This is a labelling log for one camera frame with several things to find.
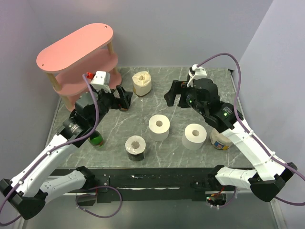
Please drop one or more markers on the printed wrapped paper roll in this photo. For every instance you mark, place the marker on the printed wrapped paper roll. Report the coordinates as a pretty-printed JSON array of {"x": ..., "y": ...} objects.
[{"x": 219, "y": 141}]

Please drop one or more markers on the white paper roll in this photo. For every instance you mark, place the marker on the white paper roll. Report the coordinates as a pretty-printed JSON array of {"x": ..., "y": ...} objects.
[
  {"x": 159, "y": 126},
  {"x": 194, "y": 136}
]

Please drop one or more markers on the pink three-tier shelf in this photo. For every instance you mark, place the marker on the pink three-tier shelf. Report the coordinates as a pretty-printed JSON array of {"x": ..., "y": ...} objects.
[{"x": 88, "y": 49}]

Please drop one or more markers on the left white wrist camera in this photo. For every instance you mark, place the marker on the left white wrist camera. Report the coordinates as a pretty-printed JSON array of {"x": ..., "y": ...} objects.
[{"x": 100, "y": 80}]

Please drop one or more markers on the food tin can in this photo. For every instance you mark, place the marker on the food tin can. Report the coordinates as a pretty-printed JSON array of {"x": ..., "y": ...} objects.
[{"x": 124, "y": 107}]

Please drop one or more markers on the black paper roll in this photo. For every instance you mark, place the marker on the black paper roll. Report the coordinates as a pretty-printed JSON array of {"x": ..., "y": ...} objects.
[{"x": 135, "y": 147}]

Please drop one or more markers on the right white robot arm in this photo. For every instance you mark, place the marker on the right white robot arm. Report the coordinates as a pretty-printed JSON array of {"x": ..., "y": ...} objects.
[{"x": 268, "y": 176}]

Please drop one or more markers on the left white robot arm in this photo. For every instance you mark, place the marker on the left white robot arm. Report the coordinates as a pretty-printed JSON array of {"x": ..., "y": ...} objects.
[{"x": 29, "y": 191}]

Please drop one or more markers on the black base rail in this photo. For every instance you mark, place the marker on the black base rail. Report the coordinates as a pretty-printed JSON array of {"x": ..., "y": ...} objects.
[{"x": 143, "y": 184}]

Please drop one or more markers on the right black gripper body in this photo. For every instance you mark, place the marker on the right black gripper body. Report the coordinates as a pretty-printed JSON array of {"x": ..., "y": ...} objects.
[{"x": 187, "y": 98}]

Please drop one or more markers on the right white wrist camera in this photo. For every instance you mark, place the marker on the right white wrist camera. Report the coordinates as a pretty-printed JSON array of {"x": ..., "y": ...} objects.
[{"x": 195, "y": 73}]

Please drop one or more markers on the beige wrapped paper roll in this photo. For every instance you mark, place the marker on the beige wrapped paper roll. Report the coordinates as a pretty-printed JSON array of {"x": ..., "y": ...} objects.
[{"x": 142, "y": 83}]

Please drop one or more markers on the green glass bottle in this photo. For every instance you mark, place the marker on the green glass bottle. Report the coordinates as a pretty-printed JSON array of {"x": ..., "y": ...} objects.
[{"x": 96, "y": 139}]

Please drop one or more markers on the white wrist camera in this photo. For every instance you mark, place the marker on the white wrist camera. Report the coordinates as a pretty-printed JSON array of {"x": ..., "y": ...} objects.
[
  {"x": 195, "y": 73},
  {"x": 100, "y": 80}
]

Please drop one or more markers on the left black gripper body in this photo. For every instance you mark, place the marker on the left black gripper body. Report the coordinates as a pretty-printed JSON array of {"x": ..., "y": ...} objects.
[{"x": 107, "y": 100}]

